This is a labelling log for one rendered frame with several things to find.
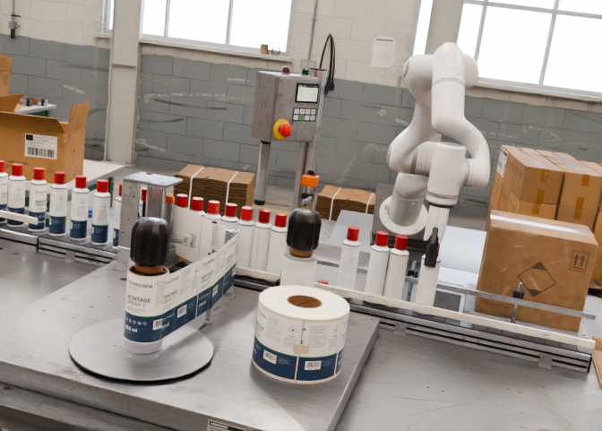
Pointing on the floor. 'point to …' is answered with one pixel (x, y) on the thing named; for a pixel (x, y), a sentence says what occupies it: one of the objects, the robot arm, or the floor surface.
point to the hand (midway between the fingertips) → (431, 257)
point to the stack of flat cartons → (216, 187)
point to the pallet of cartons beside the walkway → (551, 192)
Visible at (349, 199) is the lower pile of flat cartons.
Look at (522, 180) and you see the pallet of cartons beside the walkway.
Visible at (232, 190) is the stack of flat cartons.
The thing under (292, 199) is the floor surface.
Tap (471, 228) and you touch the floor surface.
